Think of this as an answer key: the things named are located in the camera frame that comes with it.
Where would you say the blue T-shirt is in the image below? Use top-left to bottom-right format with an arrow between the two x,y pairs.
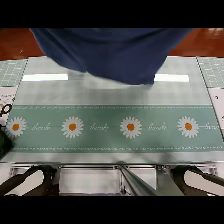
29,27 -> 194,86

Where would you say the silver frame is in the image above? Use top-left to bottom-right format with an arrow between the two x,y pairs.
0,161 -> 224,197

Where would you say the black garment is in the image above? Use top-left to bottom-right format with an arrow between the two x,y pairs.
0,127 -> 15,160

